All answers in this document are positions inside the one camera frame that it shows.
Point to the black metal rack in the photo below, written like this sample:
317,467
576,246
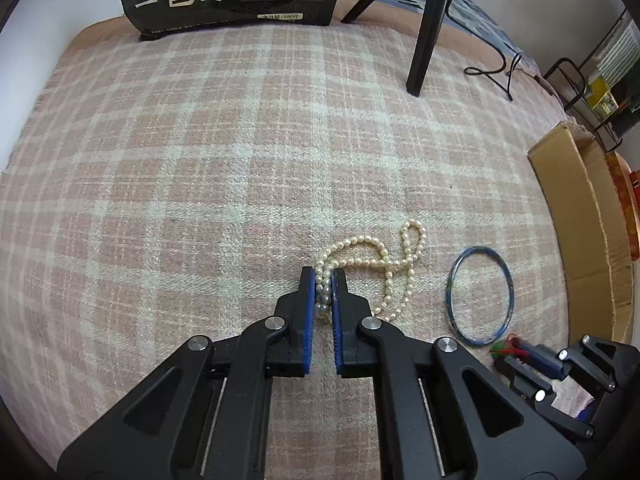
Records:
575,85

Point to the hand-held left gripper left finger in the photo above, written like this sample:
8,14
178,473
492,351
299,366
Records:
308,305

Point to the brown cardboard box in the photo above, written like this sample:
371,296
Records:
580,220

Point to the yellow green box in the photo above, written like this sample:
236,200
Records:
601,96

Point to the pink plaid blanket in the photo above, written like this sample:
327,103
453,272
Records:
200,185

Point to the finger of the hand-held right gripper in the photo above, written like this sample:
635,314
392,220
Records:
545,361
595,360

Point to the black tripod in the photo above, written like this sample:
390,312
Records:
430,20

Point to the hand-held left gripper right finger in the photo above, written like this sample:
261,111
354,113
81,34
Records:
337,310

